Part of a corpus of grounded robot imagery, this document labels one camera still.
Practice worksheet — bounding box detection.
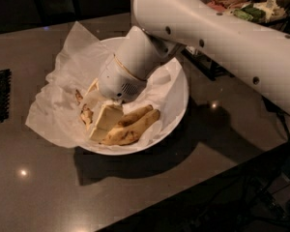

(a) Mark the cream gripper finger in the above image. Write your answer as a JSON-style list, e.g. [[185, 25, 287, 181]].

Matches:
[[81, 78, 107, 110], [89, 102, 124, 142]]

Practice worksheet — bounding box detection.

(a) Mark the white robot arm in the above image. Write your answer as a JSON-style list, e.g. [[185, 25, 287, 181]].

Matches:
[[98, 0, 290, 116]]

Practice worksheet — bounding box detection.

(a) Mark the black power adapter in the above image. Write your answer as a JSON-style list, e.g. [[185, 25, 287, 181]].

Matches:
[[262, 97, 283, 113]]

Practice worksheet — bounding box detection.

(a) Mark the dark appliance in background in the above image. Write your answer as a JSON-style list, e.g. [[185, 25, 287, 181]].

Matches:
[[34, 0, 80, 25]]

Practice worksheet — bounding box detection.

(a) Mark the spotted yellow banana front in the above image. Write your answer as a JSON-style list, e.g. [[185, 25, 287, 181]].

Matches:
[[101, 109, 160, 146]]

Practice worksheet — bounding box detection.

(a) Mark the black cable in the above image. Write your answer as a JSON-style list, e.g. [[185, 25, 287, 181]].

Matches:
[[276, 111, 290, 143]]

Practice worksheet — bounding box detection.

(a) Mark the black grid mat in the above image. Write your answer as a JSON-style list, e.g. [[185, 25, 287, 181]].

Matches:
[[0, 69, 12, 123]]

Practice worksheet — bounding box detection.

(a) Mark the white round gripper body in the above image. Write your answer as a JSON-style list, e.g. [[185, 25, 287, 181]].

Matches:
[[98, 54, 147, 102]]

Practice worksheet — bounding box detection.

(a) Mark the white paper liner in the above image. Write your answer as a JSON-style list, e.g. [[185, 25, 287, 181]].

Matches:
[[24, 21, 183, 150]]

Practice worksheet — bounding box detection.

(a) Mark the white ceramic bowl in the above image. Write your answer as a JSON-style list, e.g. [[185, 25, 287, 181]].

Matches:
[[76, 38, 189, 156]]

